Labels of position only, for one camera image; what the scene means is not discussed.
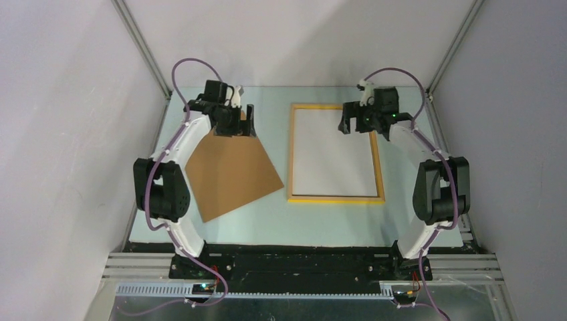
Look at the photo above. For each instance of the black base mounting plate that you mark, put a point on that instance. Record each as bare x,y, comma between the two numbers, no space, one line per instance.
277,269

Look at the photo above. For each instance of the controller board with wires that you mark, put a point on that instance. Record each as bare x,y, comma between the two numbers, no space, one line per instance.
411,294
208,280

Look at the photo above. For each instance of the aluminium corner post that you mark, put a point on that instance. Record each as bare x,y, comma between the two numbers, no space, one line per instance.
142,46
456,43

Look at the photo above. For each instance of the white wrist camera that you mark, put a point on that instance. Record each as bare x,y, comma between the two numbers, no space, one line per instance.
367,88
234,94

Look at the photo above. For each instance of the brown cardboard backing board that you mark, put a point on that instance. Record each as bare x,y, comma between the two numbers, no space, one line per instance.
224,173

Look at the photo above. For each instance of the yellow wooden picture frame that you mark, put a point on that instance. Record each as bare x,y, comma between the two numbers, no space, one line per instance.
380,199

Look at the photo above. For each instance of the right aluminium corner post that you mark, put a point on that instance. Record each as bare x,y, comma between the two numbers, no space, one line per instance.
456,43

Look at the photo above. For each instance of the landscape photo print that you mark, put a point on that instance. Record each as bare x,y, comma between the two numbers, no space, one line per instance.
328,163

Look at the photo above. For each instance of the left aluminium corner post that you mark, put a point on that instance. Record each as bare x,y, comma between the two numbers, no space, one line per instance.
142,46

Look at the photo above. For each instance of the aluminium front rail frame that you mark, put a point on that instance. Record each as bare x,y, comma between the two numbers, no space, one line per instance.
447,269

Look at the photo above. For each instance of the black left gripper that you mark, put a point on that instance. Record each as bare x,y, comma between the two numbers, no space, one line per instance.
240,128

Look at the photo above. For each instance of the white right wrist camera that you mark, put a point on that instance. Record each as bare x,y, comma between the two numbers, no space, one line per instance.
367,88

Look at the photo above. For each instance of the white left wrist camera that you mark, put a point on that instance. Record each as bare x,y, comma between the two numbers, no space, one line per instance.
234,94

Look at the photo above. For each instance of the grey slotted cable duct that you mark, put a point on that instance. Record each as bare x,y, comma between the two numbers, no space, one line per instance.
181,290

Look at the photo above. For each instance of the left controller board with wires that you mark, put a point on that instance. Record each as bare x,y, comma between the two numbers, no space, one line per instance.
208,280

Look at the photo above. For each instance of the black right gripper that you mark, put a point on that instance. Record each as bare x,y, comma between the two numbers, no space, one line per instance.
353,110

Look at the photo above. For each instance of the right controller board with wires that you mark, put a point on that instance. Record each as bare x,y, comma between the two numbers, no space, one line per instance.
411,294

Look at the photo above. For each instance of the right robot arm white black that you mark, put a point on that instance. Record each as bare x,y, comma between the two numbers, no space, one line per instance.
442,186

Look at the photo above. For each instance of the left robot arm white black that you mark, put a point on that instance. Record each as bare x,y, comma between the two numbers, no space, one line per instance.
161,183

